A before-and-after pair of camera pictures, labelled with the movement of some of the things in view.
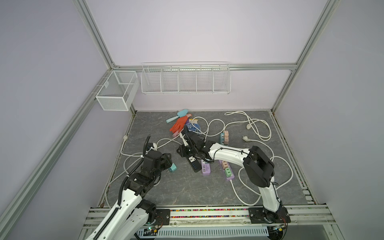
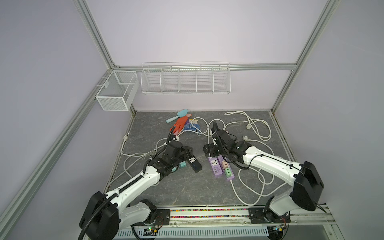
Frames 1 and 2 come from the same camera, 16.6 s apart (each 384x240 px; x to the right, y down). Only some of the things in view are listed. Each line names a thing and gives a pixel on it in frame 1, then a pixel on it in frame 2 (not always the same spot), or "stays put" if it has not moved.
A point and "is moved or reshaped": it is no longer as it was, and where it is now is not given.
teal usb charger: (173, 168) is moved or reshaped
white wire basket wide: (186, 78) stays put
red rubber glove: (178, 126) stays put
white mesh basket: (119, 91) stays put
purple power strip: (206, 167) to (216, 166)
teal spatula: (180, 114) stays put
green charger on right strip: (228, 172) stays put
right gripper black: (182, 152) to (211, 146)
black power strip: (195, 163) stays put
